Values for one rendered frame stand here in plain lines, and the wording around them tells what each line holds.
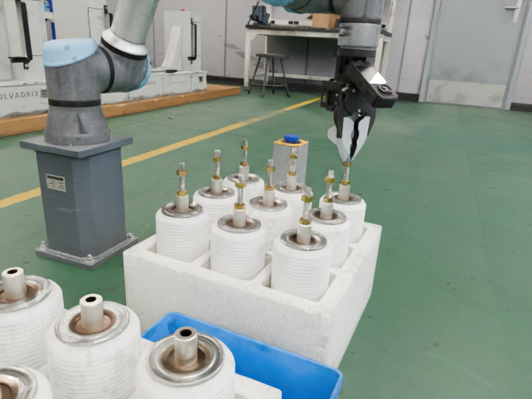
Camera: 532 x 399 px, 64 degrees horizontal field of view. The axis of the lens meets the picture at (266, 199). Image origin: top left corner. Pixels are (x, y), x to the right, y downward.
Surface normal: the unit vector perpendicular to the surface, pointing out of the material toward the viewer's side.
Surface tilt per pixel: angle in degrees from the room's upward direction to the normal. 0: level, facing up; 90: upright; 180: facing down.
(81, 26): 90
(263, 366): 88
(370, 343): 0
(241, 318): 90
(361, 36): 90
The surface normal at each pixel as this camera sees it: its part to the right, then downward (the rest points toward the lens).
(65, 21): -0.37, 0.30
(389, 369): 0.06, -0.94
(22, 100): 0.93, 0.18
